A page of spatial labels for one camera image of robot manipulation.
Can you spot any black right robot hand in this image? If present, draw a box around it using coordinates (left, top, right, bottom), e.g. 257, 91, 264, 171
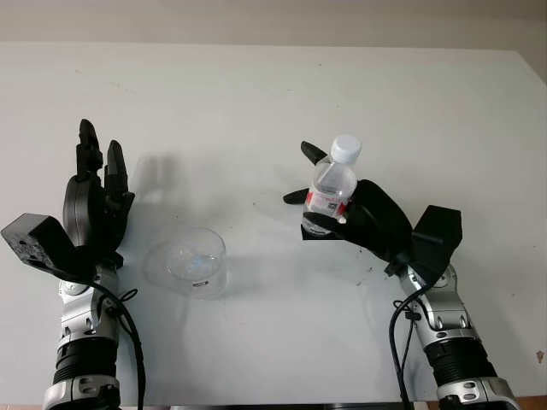
282, 141, 415, 266

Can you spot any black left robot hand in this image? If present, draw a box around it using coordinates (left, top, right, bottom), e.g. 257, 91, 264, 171
62, 119, 136, 260

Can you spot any clear plastic water bottle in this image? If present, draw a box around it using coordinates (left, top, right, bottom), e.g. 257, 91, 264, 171
301, 134, 363, 236

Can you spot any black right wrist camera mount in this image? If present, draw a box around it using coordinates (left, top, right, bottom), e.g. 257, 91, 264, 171
384, 204, 464, 285

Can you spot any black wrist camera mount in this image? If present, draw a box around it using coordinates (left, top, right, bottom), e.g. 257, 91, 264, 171
0, 213, 125, 282
384, 204, 464, 285

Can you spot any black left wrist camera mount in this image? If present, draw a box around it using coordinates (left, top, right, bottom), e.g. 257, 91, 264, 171
0, 213, 125, 282

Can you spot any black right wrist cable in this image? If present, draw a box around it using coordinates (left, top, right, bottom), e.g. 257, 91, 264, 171
387, 281, 433, 410

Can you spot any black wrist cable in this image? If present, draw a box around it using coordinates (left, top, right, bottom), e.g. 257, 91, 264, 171
387, 281, 433, 410
85, 279, 147, 410

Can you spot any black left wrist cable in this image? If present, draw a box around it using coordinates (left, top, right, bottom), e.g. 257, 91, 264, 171
85, 279, 147, 410

